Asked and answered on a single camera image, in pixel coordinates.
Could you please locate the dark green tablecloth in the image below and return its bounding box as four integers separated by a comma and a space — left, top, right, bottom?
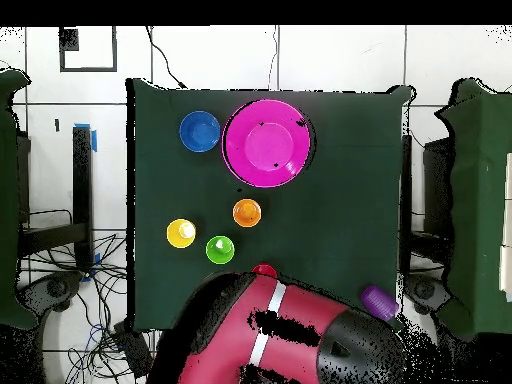
126, 77, 413, 335

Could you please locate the blue cable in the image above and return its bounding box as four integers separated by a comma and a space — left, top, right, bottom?
86, 323, 121, 353

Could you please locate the orange cup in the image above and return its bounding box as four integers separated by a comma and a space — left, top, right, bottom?
232, 198, 263, 229

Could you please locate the black power strip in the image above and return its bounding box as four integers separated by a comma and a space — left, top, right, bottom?
112, 321, 155, 379

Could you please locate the red cup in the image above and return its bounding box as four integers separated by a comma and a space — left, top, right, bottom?
250, 263, 278, 279

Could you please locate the thin black cable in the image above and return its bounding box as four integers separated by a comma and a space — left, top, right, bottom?
144, 25, 189, 90

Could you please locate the black wheeled base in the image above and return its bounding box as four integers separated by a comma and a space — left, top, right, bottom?
403, 273, 451, 315
17, 270, 85, 317

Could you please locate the blue tape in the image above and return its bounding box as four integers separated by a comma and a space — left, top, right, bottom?
73, 122, 98, 153

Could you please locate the black post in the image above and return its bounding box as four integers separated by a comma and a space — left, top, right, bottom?
72, 125, 94, 269

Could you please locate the green-clothed side table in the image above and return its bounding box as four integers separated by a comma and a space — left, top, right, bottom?
435, 77, 512, 341
0, 67, 39, 331

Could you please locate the green cup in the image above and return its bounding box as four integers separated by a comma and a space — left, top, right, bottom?
204, 235, 236, 266

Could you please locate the black square frame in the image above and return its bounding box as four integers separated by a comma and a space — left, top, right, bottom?
58, 25, 118, 74

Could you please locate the blue bowl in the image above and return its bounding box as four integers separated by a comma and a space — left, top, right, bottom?
178, 110, 222, 154

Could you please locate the yellow cup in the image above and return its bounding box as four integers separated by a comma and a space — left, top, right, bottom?
165, 218, 198, 250

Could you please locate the white board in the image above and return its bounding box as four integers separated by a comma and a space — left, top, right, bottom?
498, 151, 512, 303

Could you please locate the large pink bowl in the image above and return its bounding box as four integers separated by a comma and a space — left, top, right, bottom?
221, 98, 313, 189

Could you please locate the purple cup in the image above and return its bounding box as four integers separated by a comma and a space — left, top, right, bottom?
359, 284, 400, 324

